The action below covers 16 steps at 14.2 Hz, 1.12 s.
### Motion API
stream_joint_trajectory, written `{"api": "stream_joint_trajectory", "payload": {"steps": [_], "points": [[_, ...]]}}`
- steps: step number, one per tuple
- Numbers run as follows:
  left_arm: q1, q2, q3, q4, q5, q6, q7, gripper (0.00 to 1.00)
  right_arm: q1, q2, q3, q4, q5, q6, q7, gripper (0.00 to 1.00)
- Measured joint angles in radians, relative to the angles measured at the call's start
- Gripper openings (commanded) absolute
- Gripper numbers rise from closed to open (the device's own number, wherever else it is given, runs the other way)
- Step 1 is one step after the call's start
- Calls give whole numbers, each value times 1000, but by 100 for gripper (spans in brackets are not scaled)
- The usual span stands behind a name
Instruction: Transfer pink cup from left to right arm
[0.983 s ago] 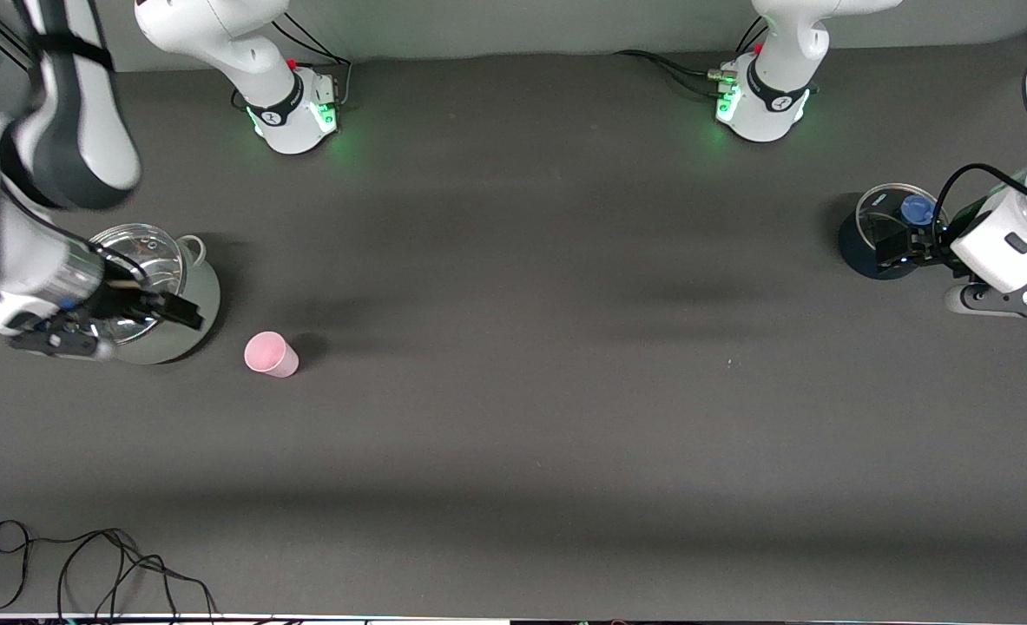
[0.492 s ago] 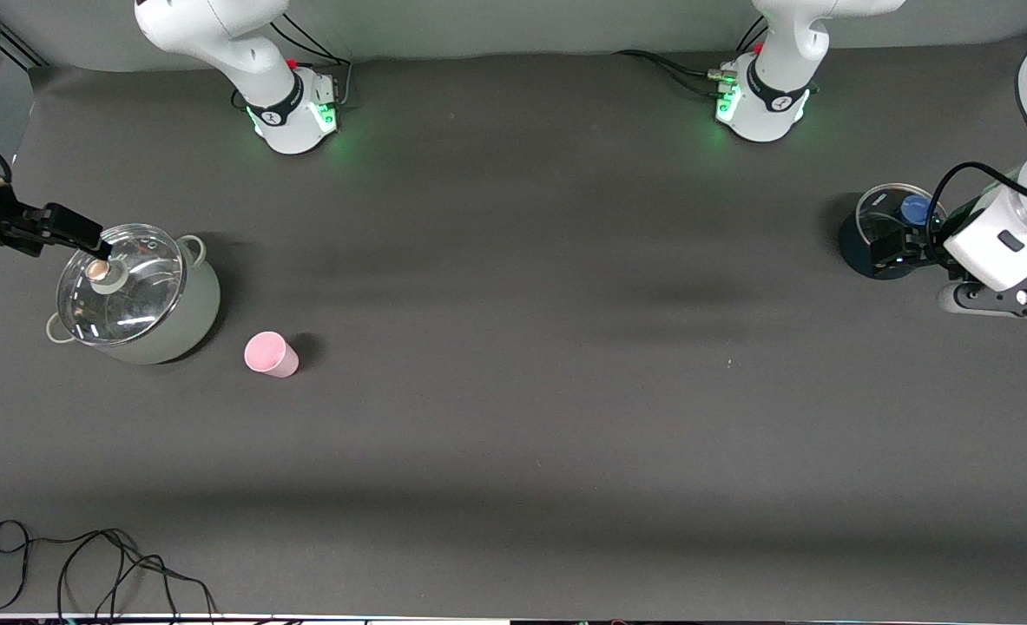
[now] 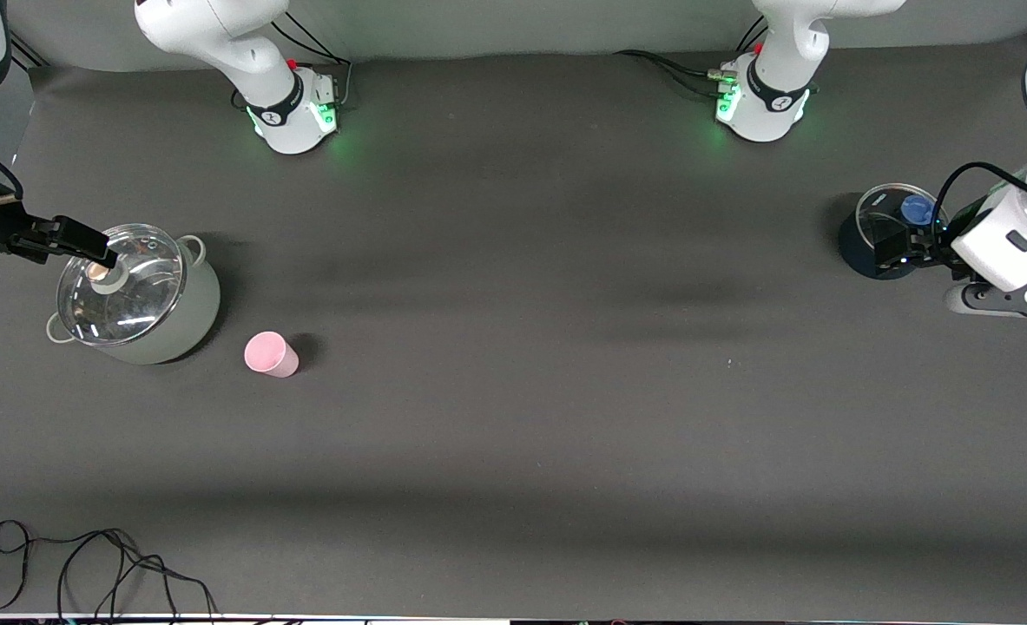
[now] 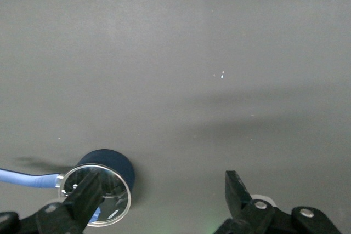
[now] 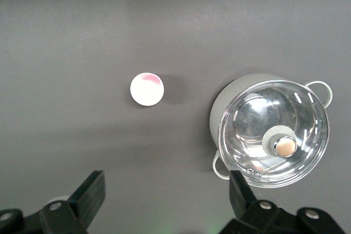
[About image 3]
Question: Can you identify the black base cable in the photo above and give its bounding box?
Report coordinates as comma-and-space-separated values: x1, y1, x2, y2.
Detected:
615, 49, 733, 98
270, 16, 354, 112

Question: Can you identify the dark blue saucepan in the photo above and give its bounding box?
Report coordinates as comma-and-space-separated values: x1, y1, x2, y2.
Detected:
838, 184, 952, 280

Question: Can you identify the thin black cable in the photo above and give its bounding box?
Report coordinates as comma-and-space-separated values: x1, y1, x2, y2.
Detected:
0, 519, 145, 622
57, 530, 221, 622

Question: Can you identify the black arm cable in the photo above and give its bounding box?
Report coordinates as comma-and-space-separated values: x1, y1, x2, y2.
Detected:
930, 161, 1027, 254

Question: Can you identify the dark grey table mat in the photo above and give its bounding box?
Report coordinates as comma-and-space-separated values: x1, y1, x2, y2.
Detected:
0, 35, 1027, 619

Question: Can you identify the glass pot lid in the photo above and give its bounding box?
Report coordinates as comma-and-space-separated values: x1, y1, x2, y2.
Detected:
56, 224, 186, 346

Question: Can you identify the glass saucepan lid blue knob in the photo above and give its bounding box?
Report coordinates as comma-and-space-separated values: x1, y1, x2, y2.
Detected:
856, 183, 950, 253

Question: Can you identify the pink plastic cup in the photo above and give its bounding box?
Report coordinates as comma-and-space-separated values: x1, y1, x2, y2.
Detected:
244, 331, 300, 378

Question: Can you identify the pale green cooking pot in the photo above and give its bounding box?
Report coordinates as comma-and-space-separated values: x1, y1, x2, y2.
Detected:
46, 224, 221, 365

